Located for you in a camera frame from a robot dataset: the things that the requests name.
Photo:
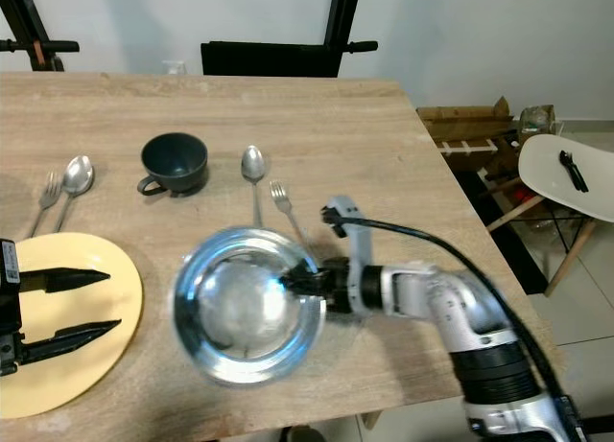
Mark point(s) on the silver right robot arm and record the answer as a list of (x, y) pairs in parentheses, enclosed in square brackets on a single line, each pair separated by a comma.
[(460, 303)]

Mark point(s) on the black utensil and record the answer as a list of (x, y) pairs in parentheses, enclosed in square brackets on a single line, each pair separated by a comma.
[(573, 172)]

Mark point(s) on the dark grey cup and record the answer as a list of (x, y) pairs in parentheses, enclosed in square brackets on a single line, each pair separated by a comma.
[(175, 159)]

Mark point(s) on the wooden crate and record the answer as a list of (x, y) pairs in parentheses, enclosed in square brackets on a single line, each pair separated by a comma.
[(460, 126)]

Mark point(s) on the white shell chair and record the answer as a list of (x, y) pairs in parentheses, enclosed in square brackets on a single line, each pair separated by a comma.
[(542, 169)]

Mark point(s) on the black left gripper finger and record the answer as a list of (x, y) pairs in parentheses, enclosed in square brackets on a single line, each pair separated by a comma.
[(58, 280), (67, 341)]

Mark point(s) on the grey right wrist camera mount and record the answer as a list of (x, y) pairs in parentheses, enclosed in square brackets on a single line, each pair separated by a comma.
[(355, 241)]

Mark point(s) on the silver metal spoon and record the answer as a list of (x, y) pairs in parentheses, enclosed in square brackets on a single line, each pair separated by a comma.
[(79, 174), (253, 161)]

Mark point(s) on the clear glass bowl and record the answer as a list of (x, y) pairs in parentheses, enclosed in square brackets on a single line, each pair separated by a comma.
[(245, 313)]

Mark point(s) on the silver metal fork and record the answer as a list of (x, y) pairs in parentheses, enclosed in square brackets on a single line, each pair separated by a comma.
[(55, 188), (283, 197)]

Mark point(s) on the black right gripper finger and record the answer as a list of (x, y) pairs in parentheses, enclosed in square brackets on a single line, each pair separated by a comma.
[(305, 282)]

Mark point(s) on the black stand with orange band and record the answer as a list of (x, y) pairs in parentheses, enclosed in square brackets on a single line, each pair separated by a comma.
[(38, 47)]

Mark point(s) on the white wall outlet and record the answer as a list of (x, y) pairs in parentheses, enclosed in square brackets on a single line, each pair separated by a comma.
[(174, 68)]

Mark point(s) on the yellow plate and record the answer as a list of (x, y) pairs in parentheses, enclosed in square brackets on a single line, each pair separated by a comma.
[(125, 300)]

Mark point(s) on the black metal stand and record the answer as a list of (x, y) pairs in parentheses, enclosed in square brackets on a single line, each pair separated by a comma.
[(269, 58)]

